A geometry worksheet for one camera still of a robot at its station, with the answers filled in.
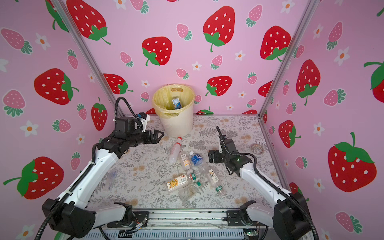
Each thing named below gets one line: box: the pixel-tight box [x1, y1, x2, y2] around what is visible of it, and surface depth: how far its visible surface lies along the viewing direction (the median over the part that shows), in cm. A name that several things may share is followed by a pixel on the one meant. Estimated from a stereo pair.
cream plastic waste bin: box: [152, 83, 196, 138], surface depth 101 cm
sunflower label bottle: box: [166, 174, 191, 192], surface depth 82 cm
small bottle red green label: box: [189, 172, 197, 181], surface depth 86 cm
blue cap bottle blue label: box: [172, 98, 182, 110], surface depth 104 cm
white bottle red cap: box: [169, 136, 182, 164], surface depth 96 cm
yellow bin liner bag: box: [152, 83, 195, 119], surface depth 102 cm
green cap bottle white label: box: [207, 169, 223, 194], surface depth 84 cm
